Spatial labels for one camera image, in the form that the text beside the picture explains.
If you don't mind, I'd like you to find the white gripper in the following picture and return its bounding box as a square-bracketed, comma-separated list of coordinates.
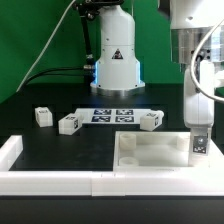
[184, 60, 215, 128]

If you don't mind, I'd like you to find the white square tabletop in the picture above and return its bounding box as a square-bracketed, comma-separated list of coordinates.
[113, 131, 224, 172]

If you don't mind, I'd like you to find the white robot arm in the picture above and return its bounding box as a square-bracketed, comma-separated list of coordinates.
[91, 0, 224, 128]

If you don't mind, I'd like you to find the white U-shaped fence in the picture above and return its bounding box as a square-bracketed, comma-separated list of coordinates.
[0, 136, 224, 196]

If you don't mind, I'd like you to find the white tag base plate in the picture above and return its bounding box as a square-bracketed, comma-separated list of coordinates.
[73, 107, 154, 126]

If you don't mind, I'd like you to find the black cable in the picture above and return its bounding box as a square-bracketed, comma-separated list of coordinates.
[25, 67, 86, 86]

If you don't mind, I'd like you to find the white cable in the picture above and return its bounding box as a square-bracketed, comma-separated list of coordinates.
[15, 0, 78, 93]

